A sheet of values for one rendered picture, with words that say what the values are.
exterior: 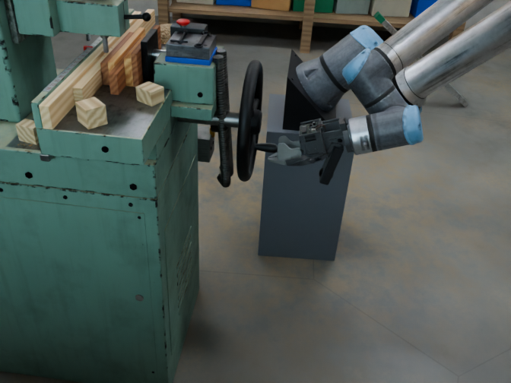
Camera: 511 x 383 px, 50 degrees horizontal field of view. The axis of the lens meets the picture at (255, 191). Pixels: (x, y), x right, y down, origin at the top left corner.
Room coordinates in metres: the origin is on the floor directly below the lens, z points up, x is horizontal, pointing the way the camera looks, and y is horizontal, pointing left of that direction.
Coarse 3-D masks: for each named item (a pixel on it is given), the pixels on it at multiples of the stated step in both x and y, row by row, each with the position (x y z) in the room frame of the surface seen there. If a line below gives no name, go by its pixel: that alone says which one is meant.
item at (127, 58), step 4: (140, 40) 1.24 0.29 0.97; (136, 44) 1.21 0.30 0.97; (132, 48) 1.19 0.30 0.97; (128, 56) 1.13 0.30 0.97; (124, 60) 1.13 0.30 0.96; (128, 60) 1.12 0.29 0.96; (124, 64) 1.13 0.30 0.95; (128, 64) 1.12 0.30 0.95; (128, 68) 1.12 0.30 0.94; (128, 72) 1.12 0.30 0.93; (128, 76) 1.12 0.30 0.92; (128, 80) 1.12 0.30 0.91; (132, 80) 1.12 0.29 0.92; (128, 84) 1.12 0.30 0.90; (132, 84) 1.12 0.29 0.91
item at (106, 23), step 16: (64, 0) 1.17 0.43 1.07; (80, 0) 1.17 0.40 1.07; (96, 0) 1.18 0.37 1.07; (112, 0) 1.19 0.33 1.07; (64, 16) 1.16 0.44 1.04; (80, 16) 1.16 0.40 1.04; (96, 16) 1.16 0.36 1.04; (112, 16) 1.15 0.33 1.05; (80, 32) 1.16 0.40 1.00; (96, 32) 1.16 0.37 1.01; (112, 32) 1.16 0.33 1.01
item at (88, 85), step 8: (152, 16) 1.54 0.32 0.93; (136, 24) 1.42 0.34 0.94; (144, 24) 1.46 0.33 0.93; (152, 24) 1.53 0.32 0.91; (128, 32) 1.36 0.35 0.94; (120, 40) 1.30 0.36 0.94; (112, 48) 1.25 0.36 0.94; (96, 64) 1.14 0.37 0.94; (88, 72) 1.10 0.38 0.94; (96, 72) 1.10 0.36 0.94; (80, 80) 1.05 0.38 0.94; (88, 80) 1.06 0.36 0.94; (96, 80) 1.09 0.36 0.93; (72, 88) 1.02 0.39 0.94; (80, 88) 1.01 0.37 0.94; (88, 88) 1.05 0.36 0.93; (96, 88) 1.09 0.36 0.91; (80, 96) 1.01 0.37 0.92; (88, 96) 1.04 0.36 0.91
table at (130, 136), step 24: (96, 96) 1.06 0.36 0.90; (120, 96) 1.07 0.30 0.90; (168, 96) 1.09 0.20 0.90; (72, 120) 0.95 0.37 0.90; (120, 120) 0.96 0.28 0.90; (144, 120) 0.97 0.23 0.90; (48, 144) 0.91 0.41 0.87; (72, 144) 0.90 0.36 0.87; (96, 144) 0.90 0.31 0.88; (120, 144) 0.90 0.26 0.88; (144, 144) 0.91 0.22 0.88
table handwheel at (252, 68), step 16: (256, 64) 1.17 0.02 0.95; (256, 80) 1.12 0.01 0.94; (256, 96) 1.28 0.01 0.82; (240, 112) 1.05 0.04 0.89; (256, 112) 1.16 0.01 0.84; (240, 128) 1.03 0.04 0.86; (256, 128) 1.13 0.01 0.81; (240, 144) 1.02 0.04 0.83; (240, 160) 1.02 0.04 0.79; (240, 176) 1.05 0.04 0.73
